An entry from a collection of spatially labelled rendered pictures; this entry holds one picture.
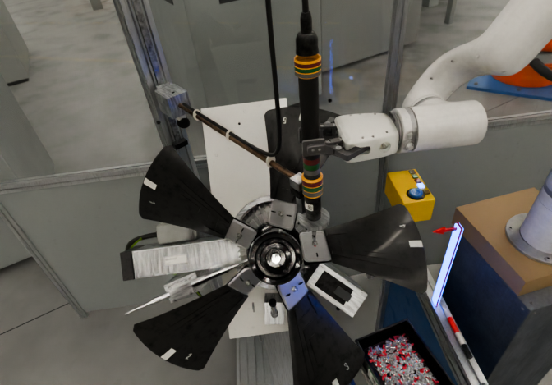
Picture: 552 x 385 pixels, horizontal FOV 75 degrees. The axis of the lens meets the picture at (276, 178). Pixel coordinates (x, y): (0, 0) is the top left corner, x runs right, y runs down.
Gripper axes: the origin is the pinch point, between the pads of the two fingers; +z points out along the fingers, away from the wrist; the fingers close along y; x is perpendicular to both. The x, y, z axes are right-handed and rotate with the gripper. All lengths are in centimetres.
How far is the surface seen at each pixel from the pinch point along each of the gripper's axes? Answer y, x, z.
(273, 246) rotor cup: -3.5, -24.1, 9.3
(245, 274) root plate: -4.1, -31.7, 16.5
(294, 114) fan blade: 20.4, -5.2, 0.6
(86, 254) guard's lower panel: 71, -98, 103
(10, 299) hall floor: 91, -152, 178
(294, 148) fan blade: 14.2, -10.8, 1.7
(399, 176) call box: 35, -40, -35
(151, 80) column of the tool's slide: 56, -7, 42
